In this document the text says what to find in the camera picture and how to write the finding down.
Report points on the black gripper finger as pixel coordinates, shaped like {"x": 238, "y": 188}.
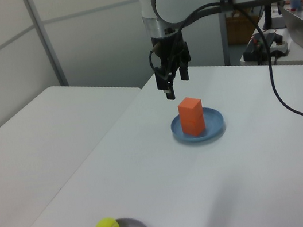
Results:
{"x": 164, "y": 79}
{"x": 184, "y": 73}

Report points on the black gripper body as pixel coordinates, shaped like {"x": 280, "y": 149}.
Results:
{"x": 172, "y": 53}

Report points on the orange cube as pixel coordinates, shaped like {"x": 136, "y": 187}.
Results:
{"x": 189, "y": 107}
{"x": 193, "y": 127}

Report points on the blue plate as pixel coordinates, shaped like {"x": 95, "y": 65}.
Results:
{"x": 213, "y": 120}

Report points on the cardboard box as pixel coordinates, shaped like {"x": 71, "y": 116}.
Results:
{"x": 239, "y": 30}

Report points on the black power box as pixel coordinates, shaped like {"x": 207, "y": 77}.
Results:
{"x": 256, "y": 46}

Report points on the grey emergency stop button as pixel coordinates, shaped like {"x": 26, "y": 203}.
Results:
{"x": 280, "y": 46}

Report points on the black monitor stand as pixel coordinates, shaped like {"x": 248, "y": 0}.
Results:
{"x": 268, "y": 16}

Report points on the pale background desk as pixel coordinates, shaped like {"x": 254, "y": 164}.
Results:
{"x": 297, "y": 57}

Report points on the grey partition post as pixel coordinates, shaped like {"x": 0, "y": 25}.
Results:
{"x": 46, "y": 43}

